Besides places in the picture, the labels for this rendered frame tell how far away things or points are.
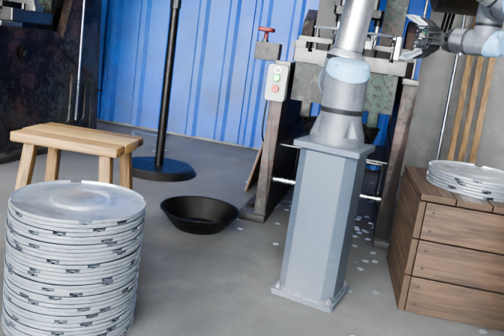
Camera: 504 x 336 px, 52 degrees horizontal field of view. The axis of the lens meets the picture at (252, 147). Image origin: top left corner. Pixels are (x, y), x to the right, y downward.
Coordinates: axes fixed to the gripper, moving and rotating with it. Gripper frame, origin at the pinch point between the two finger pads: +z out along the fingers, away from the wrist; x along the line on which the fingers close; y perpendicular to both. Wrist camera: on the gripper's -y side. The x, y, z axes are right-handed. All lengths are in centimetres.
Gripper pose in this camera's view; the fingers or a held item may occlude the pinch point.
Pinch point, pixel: (403, 37)
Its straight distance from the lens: 185.8
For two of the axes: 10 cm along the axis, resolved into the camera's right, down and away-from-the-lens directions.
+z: -6.1, -2.3, 7.6
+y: -7.8, 0.1, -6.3
